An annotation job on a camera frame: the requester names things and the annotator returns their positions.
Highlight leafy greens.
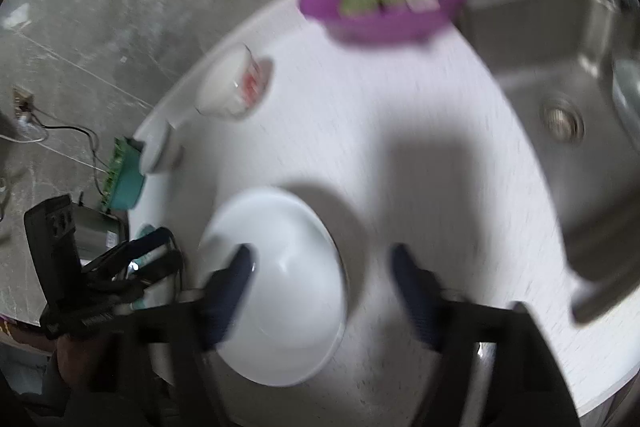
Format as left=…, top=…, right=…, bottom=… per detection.
left=97, top=136, right=131, bottom=208

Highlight small bowl with red print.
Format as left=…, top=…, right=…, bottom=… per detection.
left=194, top=43, right=273, bottom=120

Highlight white charger with cable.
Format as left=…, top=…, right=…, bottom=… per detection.
left=0, top=112, right=48, bottom=142

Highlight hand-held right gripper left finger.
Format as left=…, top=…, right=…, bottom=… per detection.
left=132, top=243, right=256, bottom=427

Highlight stainless steel sink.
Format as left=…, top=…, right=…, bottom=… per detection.
left=457, top=0, right=640, bottom=323

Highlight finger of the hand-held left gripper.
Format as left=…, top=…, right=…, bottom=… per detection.
left=107, top=227, right=173, bottom=263
left=117, top=252, right=183, bottom=288

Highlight black power cable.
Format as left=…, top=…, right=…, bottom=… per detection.
left=35, top=122, right=113, bottom=192

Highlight person's left hand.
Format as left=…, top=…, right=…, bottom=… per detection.
left=55, top=324, right=108, bottom=388

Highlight teal colander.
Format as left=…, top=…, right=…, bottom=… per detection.
left=97, top=137, right=148, bottom=212

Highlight large white bowl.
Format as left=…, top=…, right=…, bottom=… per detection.
left=199, top=187, right=348, bottom=387

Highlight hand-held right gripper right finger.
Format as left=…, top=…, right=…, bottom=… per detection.
left=390, top=243, right=583, bottom=427

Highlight person's left forearm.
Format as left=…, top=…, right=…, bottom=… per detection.
left=42, top=357, right=156, bottom=427

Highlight wall socket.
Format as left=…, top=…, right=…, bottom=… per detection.
left=12, top=85, right=35, bottom=112

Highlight small plain white bowl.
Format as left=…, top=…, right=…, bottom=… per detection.
left=136, top=119, right=173, bottom=175

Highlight clear glass bowl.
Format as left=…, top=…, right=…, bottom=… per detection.
left=611, top=52, right=640, bottom=138

